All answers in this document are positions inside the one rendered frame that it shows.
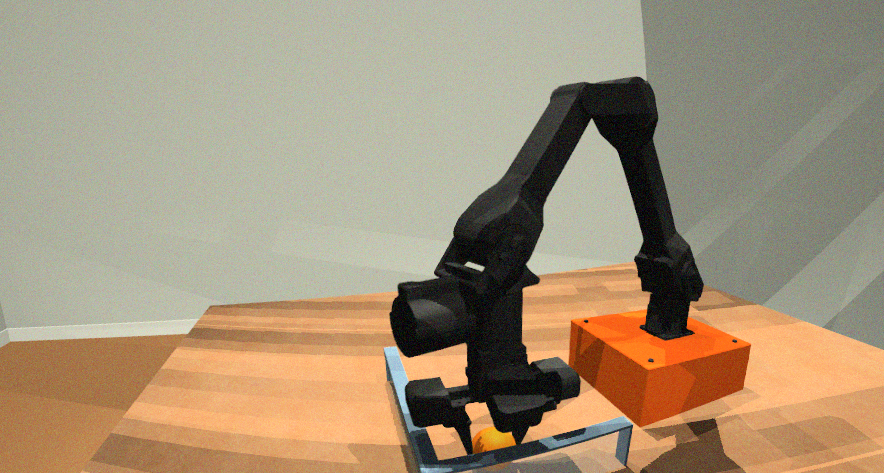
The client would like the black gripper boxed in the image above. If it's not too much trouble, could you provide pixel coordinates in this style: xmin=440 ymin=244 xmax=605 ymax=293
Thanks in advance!
xmin=404 ymin=333 xmax=581 ymax=455

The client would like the clear low l-shaped wall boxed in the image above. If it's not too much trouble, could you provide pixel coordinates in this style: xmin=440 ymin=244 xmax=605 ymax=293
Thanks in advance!
xmin=384 ymin=353 xmax=630 ymax=473

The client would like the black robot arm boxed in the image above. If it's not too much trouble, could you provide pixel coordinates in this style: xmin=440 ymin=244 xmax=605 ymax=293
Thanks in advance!
xmin=389 ymin=76 xmax=704 ymax=433

